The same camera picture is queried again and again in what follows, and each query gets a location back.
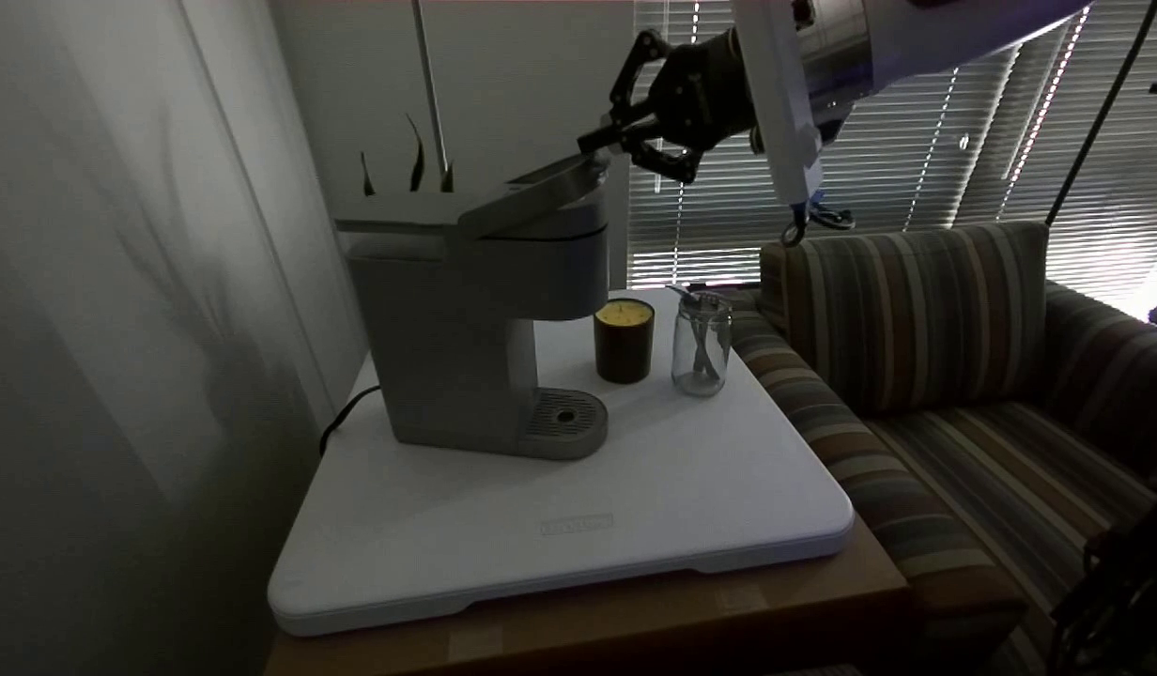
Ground window blinds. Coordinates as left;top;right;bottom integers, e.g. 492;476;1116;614
626;0;1157;315

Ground utensils in glass jar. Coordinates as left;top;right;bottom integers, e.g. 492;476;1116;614
663;279;736;384

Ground clear glass jar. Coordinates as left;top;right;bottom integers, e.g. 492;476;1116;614
670;291;736;401

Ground white plastic board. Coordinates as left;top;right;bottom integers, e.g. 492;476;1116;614
265;291;851;634

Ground dark plant leaves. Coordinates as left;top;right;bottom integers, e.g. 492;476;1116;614
357;116;456;198

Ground wooden side table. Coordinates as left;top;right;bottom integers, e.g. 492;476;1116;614
264;523;911;676

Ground grey coffee maker body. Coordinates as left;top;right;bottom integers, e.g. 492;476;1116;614
340;203;608;464

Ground black power cable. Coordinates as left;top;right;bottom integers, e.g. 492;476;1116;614
317;384;388;458

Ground striped sofa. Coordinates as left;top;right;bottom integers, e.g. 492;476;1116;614
732;221;1157;676

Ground dark candle jar yellow wax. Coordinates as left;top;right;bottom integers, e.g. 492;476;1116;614
592;296;652;384

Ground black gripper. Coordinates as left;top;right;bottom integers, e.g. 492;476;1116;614
578;29;754;185

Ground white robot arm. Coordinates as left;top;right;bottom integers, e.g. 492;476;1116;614
578;0;1088;211

